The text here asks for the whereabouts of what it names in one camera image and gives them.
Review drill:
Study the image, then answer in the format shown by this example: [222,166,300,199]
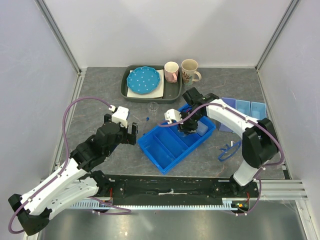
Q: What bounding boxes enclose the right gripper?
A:
[175,108,203,136]

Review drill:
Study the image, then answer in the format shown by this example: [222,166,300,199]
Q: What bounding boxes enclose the white wash bottle red cap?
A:
[184,104,209,137]

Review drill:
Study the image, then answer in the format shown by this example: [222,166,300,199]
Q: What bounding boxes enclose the clear glass beaker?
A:
[147,101,159,117]

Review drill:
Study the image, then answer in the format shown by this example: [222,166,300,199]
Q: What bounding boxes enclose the blue safety glasses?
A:
[217,140,242,162]

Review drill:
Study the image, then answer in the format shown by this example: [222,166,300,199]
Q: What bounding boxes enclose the glass stoppered bottle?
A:
[177,131,190,138]

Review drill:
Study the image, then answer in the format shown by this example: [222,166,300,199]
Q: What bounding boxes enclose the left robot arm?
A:
[8,107,138,236]

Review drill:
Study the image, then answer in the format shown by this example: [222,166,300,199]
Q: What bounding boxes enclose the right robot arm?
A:
[165,87,284,197]

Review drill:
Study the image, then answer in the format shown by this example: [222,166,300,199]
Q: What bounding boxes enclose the blue divided plastic tray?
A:
[137,117,216,175]

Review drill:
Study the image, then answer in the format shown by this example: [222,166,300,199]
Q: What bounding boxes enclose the grey plastic tray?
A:
[120,65,183,104]

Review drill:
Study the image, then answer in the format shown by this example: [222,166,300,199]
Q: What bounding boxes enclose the white square plate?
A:
[126,69,165,99]

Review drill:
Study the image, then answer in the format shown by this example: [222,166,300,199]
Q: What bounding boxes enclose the beige patterned mug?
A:
[181,59,202,86]

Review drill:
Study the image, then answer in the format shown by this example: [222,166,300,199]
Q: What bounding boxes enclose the pink mug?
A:
[164,61,179,83]

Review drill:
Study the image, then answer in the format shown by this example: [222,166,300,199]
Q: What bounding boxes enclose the blue polka dot plate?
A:
[126,66,161,95]

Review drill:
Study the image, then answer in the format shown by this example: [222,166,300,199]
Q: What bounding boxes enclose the purple and blue organizer bins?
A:
[221,97,267,120]

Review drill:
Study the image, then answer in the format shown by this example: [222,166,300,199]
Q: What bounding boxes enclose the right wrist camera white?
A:
[164,108,182,125]

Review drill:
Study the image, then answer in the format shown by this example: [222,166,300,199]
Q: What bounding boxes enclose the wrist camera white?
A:
[164,108,182,125]
[109,105,130,128]

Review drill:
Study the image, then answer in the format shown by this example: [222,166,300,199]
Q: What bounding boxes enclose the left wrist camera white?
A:
[109,105,130,128]

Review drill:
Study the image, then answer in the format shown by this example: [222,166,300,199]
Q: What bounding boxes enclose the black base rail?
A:
[86,170,261,206]

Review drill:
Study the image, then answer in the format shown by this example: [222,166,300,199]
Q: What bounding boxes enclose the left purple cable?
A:
[8,96,132,235]

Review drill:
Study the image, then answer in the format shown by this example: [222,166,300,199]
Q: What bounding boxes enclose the grey cable duct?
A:
[69,198,238,211]

